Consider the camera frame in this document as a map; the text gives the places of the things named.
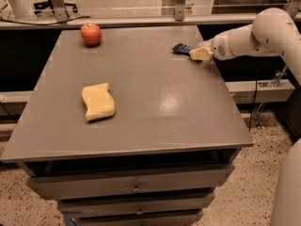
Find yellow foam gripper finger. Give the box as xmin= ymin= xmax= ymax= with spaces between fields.
xmin=189 ymin=46 xmax=214 ymax=61

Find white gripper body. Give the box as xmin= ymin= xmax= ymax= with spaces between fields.
xmin=198 ymin=36 xmax=232 ymax=60

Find blue rxbar wrapper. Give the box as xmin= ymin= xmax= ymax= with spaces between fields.
xmin=172 ymin=43 xmax=194 ymax=57

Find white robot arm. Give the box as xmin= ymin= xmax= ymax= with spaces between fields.
xmin=189 ymin=8 xmax=301 ymax=226

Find red apple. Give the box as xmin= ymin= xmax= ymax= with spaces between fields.
xmin=80 ymin=24 xmax=102 ymax=46

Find grey drawer cabinet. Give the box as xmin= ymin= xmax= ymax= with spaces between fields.
xmin=0 ymin=25 xmax=255 ymax=226

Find yellow sponge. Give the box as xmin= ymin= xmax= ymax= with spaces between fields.
xmin=82 ymin=83 xmax=115 ymax=121

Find top grey drawer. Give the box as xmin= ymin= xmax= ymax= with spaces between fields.
xmin=27 ymin=164 xmax=234 ymax=200

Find grey drawer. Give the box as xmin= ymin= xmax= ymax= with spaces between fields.
xmin=27 ymin=164 xmax=234 ymax=200
xmin=75 ymin=210 xmax=203 ymax=226
xmin=58 ymin=191 xmax=214 ymax=218

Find middle grey drawer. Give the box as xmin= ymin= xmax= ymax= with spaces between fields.
xmin=58 ymin=191 xmax=214 ymax=218

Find bottom grey drawer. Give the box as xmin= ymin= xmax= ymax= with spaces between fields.
xmin=75 ymin=210 xmax=203 ymax=226

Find black office chair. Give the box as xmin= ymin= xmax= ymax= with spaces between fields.
xmin=24 ymin=0 xmax=79 ymax=15

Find white pillar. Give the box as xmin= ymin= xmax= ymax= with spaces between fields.
xmin=7 ymin=0 xmax=35 ymax=19

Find grey metal rail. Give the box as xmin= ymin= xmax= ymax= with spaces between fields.
xmin=0 ymin=12 xmax=301 ymax=31

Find grey metal post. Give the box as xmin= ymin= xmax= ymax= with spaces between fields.
xmin=175 ymin=0 xmax=186 ymax=21

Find grey lower rail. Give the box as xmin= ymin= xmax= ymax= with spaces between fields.
xmin=226 ymin=79 xmax=295 ymax=104

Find black cable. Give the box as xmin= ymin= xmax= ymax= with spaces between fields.
xmin=0 ymin=15 xmax=91 ymax=26

